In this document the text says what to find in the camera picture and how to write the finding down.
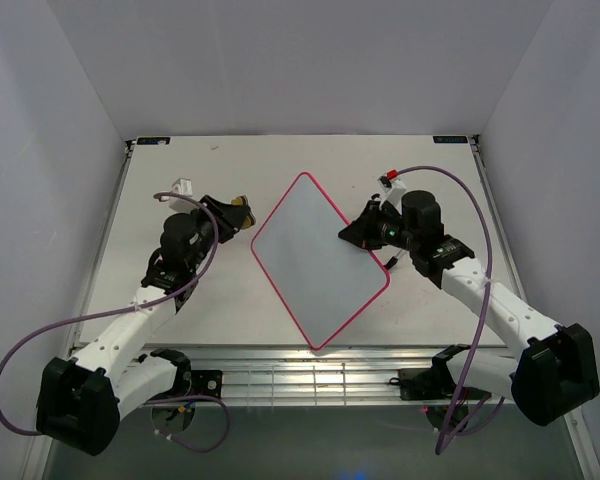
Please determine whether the purple cable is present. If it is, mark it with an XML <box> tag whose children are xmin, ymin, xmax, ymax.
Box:
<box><xmin>0</xmin><ymin>192</ymin><xmax>231</xmax><ymax>454</ymax></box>
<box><xmin>392</xmin><ymin>165</ymin><xmax>506</xmax><ymax>456</ymax></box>

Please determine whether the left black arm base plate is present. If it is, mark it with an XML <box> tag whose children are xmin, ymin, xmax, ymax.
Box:
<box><xmin>150</xmin><ymin>370</ymin><xmax>223</xmax><ymax>401</ymax></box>

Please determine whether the right blue table label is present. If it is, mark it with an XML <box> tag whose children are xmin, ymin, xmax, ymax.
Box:
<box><xmin>432</xmin><ymin>135</ymin><xmax>469</xmax><ymax>144</ymax></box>

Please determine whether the pink framed whiteboard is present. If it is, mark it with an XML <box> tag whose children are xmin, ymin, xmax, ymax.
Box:
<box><xmin>251</xmin><ymin>172</ymin><xmax>390</xmax><ymax>351</ymax></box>

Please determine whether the aluminium table edge rail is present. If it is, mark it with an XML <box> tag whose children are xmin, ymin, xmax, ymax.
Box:
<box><xmin>174</xmin><ymin>345</ymin><xmax>442</xmax><ymax>408</ymax></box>

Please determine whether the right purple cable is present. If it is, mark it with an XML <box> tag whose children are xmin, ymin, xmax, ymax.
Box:
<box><xmin>392</xmin><ymin>165</ymin><xmax>506</xmax><ymax>456</ymax></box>

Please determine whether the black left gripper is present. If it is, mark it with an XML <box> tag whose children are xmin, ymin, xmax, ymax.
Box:
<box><xmin>189</xmin><ymin>195</ymin><xmax>251</xmax><ymax>271</ymax></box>

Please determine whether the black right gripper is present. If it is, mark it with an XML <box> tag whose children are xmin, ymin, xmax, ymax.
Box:
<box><xmin>338</xmin><ymin>200</ymin><xmax>418</xmax><ymax>252</ymax></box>

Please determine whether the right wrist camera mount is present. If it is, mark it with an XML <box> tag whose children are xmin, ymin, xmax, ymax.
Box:
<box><xmin>378</xmin><ymin>170</ymin><xmax>407</xmax><ymax>210</ymax></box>

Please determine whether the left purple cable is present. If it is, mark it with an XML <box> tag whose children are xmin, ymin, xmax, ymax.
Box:
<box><xmin>0</xmin><ymin>192</ymin><xmax>231</xmax><ymax>454</ymax></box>

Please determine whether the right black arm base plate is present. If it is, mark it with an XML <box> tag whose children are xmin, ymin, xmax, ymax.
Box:
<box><xmin>387</xmin><ymin>367</ymin><xmax>494</xmax><ymax>402</ymax></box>

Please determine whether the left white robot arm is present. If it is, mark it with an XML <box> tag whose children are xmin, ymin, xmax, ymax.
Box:
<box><xmin>36</xmin><ymin>195</ymin><xmax>255</xmax><ymax>455</ymax></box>

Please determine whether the left blue table label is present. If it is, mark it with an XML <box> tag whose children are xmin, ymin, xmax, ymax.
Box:
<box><xmin>136</xmin><ymin>137</ymin><xmax>171</xmax><ymax>146</ymax></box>

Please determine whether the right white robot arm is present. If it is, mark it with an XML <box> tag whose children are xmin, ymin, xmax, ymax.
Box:
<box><xmin>338</xmin><ymin>190</ymin><xmax>600</xmax><ymax>426</ymax></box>

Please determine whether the blue table label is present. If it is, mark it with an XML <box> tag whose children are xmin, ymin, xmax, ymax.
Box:
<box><xmin>136</xmin><ymin>137</ymin><xmax>171</xmax><ymax>146</ymax></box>
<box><xmin>432</xmin><ymin>135</ymin><xmax>469</xmax><ymax>144</ymax></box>

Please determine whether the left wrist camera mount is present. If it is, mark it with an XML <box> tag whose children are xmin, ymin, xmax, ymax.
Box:
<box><xmin>157</xmin><ymin>177</ymin><xmax>195</xmax><ymax>214</ymax></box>

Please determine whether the yellow whiteboard eraser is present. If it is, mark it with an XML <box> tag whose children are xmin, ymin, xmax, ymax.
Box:
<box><xmin>231</xmin><ymin>196</ymin><xmax>256</xmax><ymax>230</ymax></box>

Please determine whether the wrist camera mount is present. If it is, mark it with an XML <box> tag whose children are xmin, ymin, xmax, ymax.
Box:
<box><xmin>378</xmin><ymin>170</ymin><xmax>407</xmax><ymax>210</ymax></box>
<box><xmin>157</xmin><ymin>177</ymin><xmax>195</xmax><ymax>214</ymax></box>

